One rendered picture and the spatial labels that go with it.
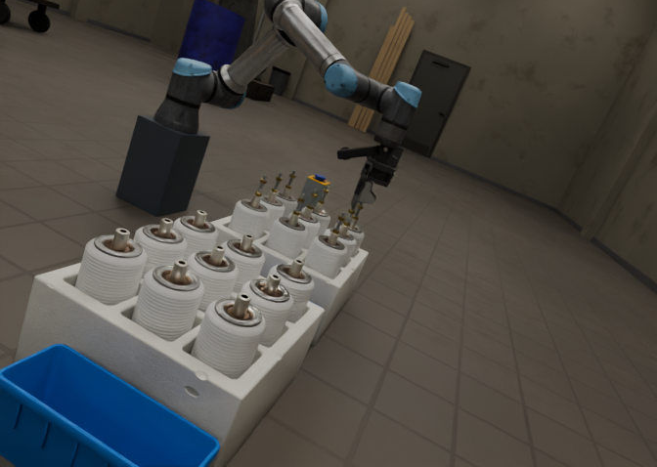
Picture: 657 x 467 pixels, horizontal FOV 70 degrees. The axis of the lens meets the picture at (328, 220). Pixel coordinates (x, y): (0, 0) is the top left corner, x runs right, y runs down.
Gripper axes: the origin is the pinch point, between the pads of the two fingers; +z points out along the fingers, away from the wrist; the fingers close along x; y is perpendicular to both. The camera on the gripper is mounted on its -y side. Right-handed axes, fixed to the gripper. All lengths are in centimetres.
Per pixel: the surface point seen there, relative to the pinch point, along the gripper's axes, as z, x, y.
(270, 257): 17.7, -18.3, -12.9
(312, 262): 15.1, -15.9, -2.6
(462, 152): -8, 989, 119
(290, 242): 13.0, -14.8, -9.9
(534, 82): -200, 980, 191
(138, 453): 32, -76, -10
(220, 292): 13, -55, -12
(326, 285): 17.9, -19.7, 3.2
